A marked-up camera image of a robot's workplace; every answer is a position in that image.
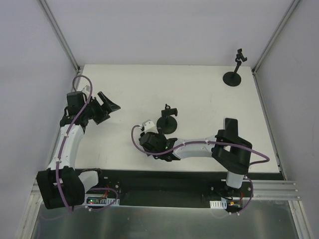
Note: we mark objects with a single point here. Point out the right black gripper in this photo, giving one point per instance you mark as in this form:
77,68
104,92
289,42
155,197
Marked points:
146,139

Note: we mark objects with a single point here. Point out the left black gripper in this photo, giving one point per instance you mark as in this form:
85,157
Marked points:
101,109

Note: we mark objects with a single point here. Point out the black phone stand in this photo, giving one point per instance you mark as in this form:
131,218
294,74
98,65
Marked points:
167,122

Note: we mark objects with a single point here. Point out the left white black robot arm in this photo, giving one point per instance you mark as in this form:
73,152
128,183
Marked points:
60,184

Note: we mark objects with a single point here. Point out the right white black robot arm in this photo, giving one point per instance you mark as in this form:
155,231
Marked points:
227,148

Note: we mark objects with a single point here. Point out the phone with lilac case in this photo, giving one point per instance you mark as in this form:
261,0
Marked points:
231,126

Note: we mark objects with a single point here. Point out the black phone stand far corner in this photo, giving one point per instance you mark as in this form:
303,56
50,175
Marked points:
232,78

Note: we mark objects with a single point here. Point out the aluminium profile right front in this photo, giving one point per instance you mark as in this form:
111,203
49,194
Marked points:
275,190

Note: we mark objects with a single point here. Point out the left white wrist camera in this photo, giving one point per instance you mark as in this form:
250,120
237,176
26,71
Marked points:
87,92

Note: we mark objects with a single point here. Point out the left aluminium frame rail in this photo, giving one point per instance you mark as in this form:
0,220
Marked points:
72,89

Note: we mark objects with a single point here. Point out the aluminium frame rail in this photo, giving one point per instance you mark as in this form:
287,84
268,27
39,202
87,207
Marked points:
263,106
72,89

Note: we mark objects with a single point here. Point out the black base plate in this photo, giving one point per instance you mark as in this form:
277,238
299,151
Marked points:
168,189

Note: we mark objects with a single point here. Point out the right white cable duct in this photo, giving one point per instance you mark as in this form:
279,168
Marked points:
222,204

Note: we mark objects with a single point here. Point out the white cable duct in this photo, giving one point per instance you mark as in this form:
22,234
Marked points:
222,204
101,202

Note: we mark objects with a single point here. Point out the left white cable duct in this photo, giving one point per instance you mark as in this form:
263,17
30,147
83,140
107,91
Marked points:
101,202

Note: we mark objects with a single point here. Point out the left aluminium frame post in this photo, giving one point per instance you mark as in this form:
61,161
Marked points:
59,34

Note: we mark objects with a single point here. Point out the aluminium frame post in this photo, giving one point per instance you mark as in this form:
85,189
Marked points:
59,34
276,34

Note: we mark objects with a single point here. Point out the right aluminium frame rail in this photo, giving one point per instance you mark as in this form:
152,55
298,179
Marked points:
263,106

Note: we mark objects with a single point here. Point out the right aluminium frame post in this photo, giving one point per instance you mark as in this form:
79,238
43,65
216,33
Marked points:
276,34

